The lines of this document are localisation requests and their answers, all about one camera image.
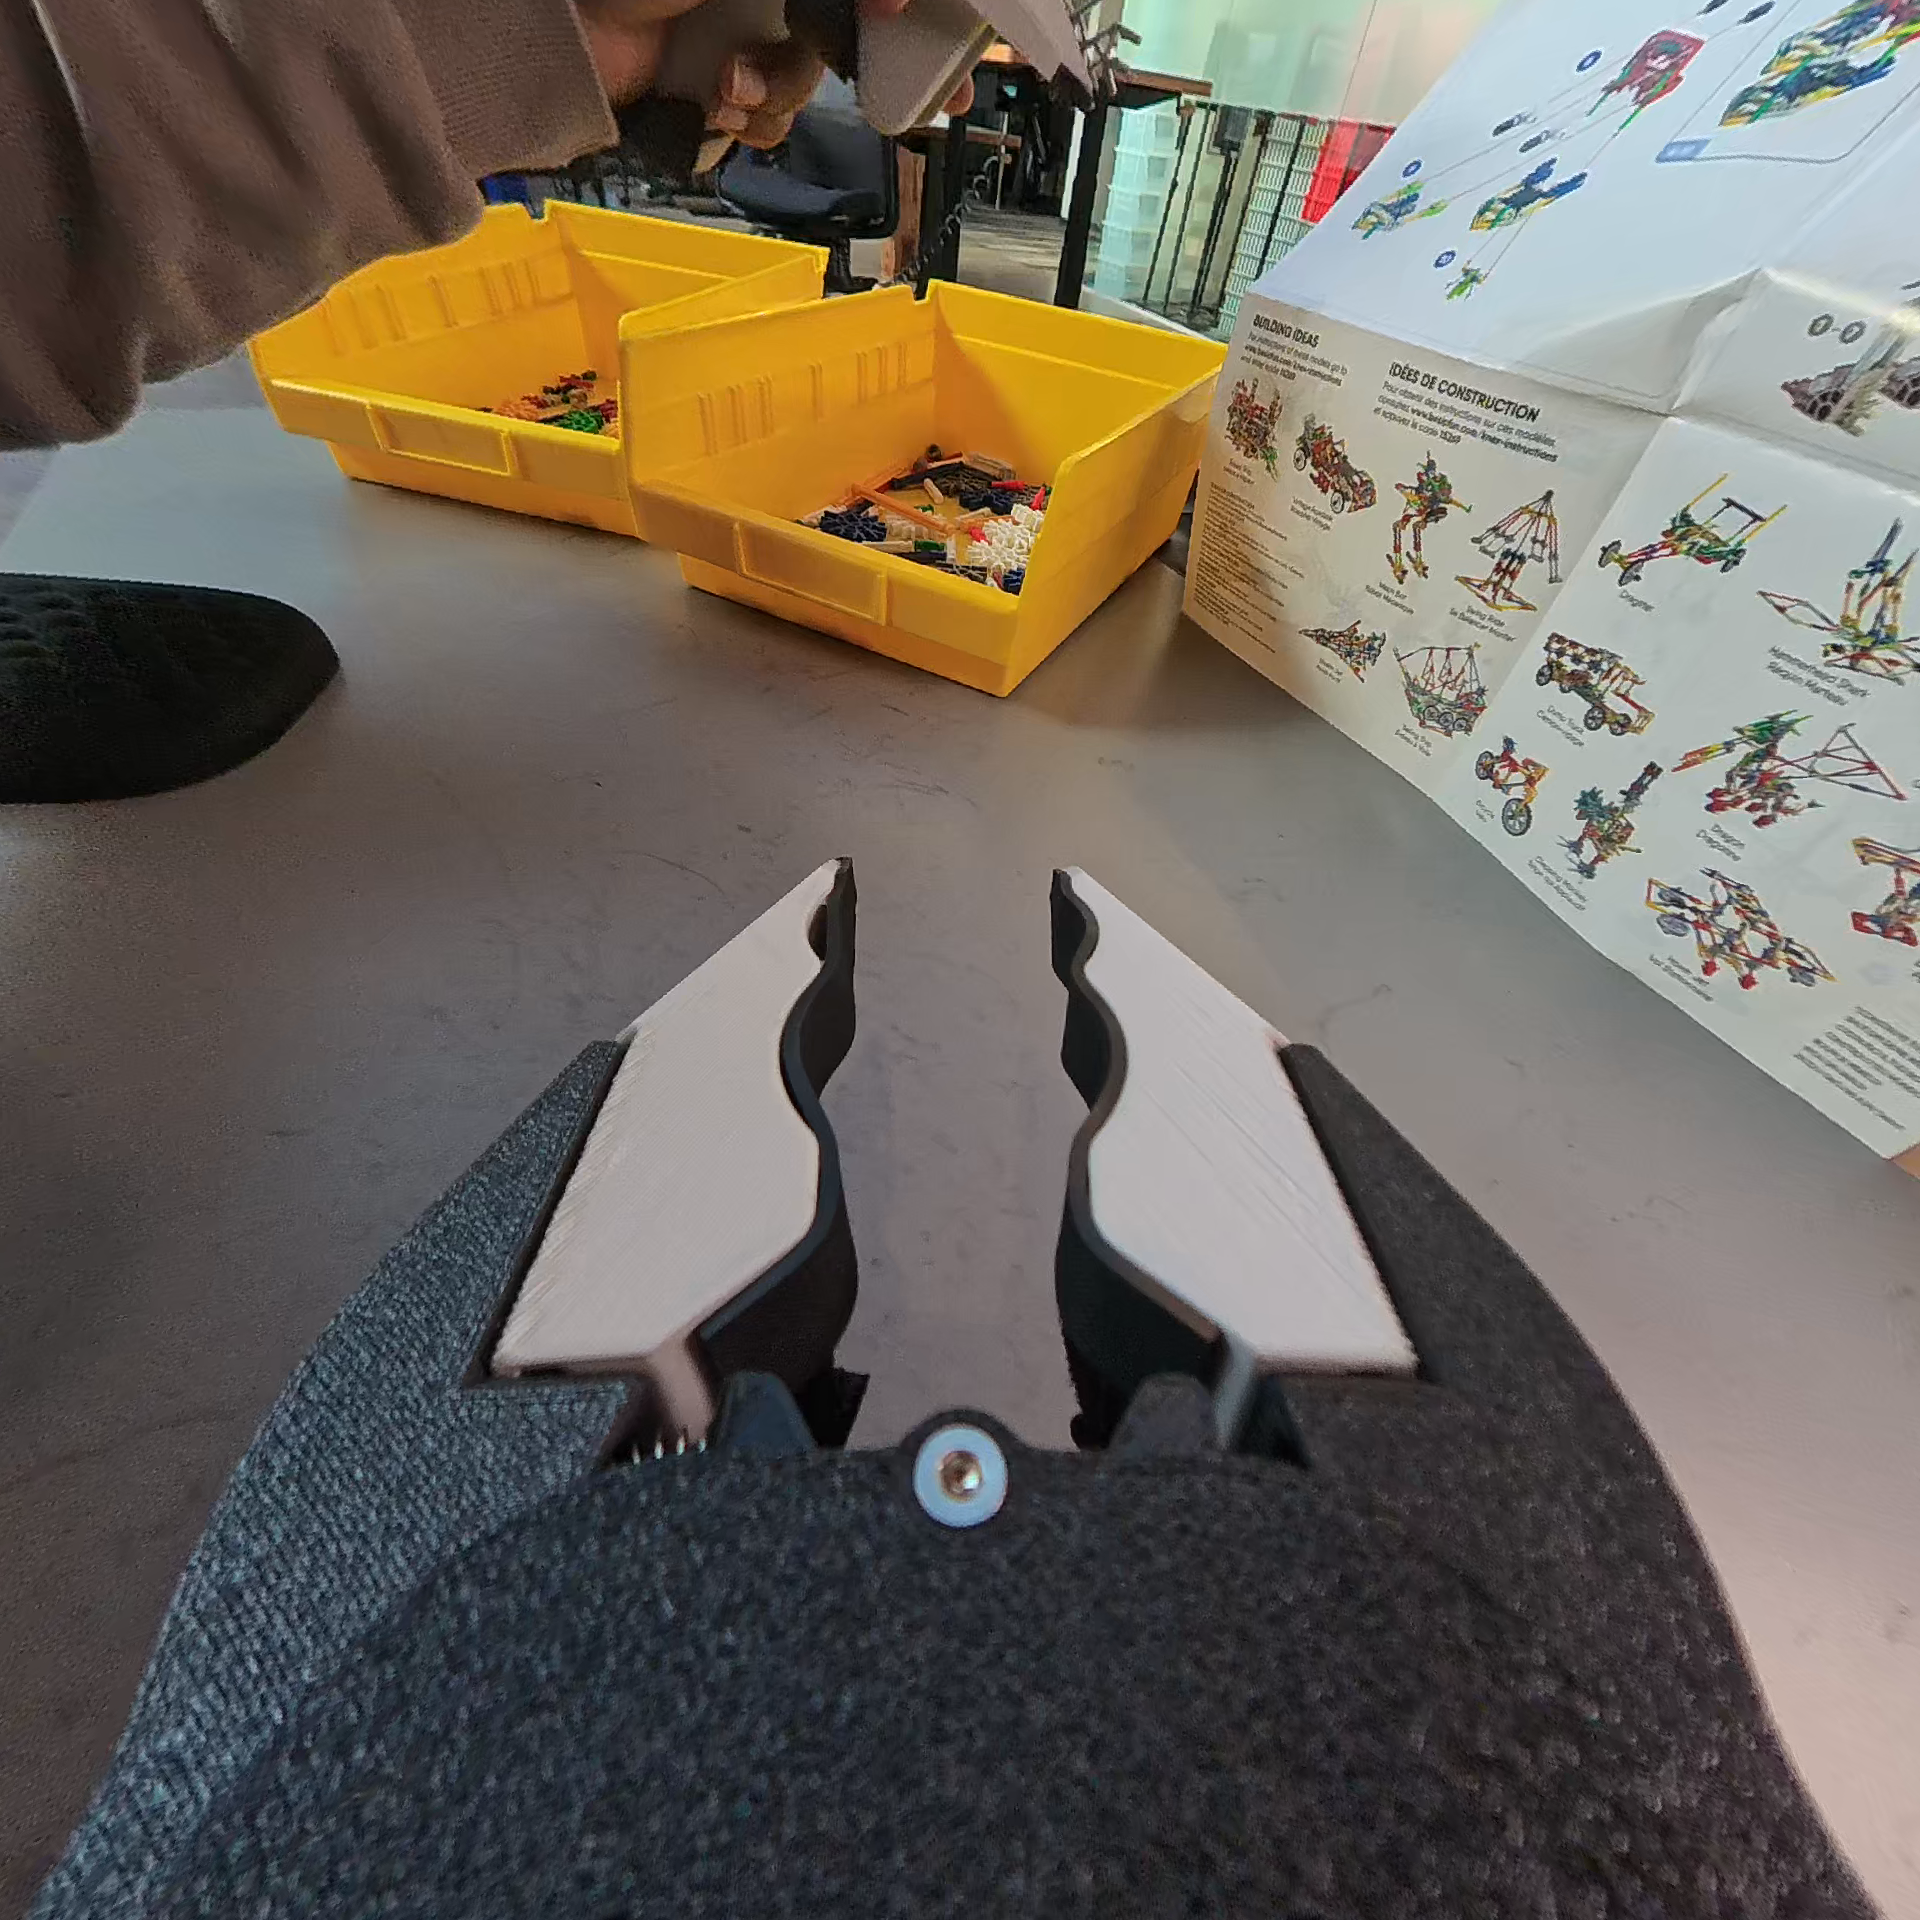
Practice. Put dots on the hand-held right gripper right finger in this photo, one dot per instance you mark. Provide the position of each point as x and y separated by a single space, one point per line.
1232 1204

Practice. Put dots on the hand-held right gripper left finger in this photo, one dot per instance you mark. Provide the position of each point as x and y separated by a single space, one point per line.
662 1204

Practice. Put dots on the yellow plastic bin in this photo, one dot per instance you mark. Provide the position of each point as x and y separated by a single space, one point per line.
779 403
433 315

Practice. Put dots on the pile of colourful building pieces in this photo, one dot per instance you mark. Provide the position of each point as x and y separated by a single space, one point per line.
562 403
931 524

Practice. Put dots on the person's left forearm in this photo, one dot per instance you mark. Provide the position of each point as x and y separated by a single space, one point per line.
224 179

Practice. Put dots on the grey desk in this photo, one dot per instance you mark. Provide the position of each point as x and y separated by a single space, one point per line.
449 901

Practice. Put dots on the person's left hand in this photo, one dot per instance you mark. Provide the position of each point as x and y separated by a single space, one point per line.
745 101

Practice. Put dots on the black office chair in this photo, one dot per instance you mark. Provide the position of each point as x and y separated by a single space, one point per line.
810 194

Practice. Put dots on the wooden table with black legs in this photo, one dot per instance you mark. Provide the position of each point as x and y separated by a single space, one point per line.
1110 79

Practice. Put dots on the stack of clear storage boxes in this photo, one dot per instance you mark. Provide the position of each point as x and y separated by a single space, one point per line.
1204 209

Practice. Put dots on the folded building instruction booklet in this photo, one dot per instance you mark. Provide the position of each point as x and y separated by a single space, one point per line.
1502 375

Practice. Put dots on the black wrist rest pad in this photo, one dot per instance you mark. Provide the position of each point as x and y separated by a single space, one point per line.
150 690

